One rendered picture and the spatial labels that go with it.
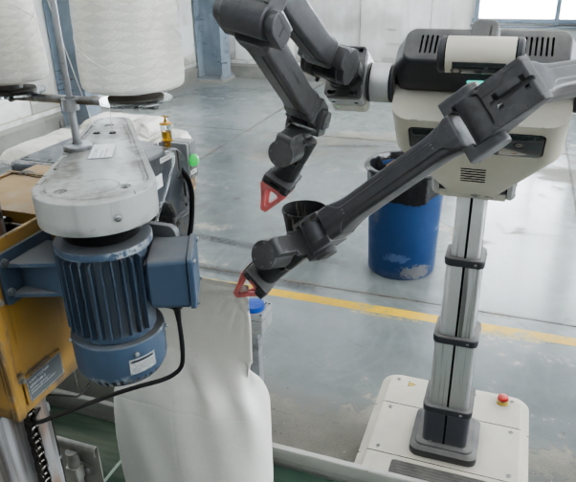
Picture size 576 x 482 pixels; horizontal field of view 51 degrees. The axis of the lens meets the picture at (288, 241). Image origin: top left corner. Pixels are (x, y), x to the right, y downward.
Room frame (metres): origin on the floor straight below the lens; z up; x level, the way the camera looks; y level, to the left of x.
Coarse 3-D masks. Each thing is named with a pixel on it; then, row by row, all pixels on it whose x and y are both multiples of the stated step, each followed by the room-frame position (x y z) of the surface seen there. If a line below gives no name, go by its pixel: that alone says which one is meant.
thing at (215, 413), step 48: (192, 336) 1.19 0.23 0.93; (240, 336) 1.14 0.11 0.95; (192, 384) 1.13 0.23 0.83; (240, 384) 1.12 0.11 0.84; (144, 432) 1.15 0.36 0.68; (192, 432) 1.10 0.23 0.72; (240, 432) 1.08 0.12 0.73; (144, 480) 1.15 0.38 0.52; (192, 480) 1.09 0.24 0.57; (240, 480) 1.07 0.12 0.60
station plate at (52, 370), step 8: (56, 360) 0.89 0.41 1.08; (40, 368) 0.85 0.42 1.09; (48, 368) 0.87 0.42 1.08; (56, 368) 0.88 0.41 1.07; (32, 376) 0.83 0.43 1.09; (40, 376) 0.85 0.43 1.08; (48, 376) 0.86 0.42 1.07; (56, 376) 0.88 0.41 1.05; (32, 384) 0.83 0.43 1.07; (40, 384) 0.84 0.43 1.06; (48, 384) 0.86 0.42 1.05; (32, 392) 0.82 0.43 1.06; (40, 392) 0.84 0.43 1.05; (32, 400) 0.82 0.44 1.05
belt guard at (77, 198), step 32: (96, 128) 1.19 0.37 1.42; (128, 128) 1.18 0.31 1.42; (64, 160) 0.98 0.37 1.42; (96, 160) 0.97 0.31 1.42; (128, 160) 0.97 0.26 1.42; (32, 192) 0.83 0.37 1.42; (64, 192) 0.82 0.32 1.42; (96, 192) 0.82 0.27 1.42; (128, 192) 0.81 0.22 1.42; (64, 224) 0.78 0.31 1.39; (96, 224) 0.78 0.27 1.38; (128, 224) 0.80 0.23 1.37
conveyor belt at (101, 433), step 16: (64, 416) 1.56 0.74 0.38; (80, 416) 1.56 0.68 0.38; (64, 432) 1.48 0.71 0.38; (80, 432) 1.48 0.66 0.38; (96, 432) 1.48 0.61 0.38; (112, 432) 1.48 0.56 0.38; (112, 448) 1.41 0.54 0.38; (112, 464) 1.35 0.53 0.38; (112, 480) 1.28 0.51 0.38; (288, 480) 1.27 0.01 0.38; (304, 480) 1.27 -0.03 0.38; (320, 480) 1.27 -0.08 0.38
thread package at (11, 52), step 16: (0, 0) 1.05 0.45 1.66; (16, 0) 1.07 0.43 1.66; (32, 0) 1.12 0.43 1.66; (0, 16) 1.04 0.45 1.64; (16, 16) 1.06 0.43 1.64; (32, 16) 1.09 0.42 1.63; (0, 32) 1.04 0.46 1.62; (16, 32) 1.05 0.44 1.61; (32, 32) 1.08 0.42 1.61; (0, 48) 1.03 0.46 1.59; (16, 48) 1.05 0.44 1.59; (32, 48) 1.07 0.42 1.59; (0, 64) 1.03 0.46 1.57; (16, 64) 1.04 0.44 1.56; (32, 64) 1.06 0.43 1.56; (0, 80) 1.03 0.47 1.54; (16, 80) 1.04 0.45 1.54; (32, 80) 1.06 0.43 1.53
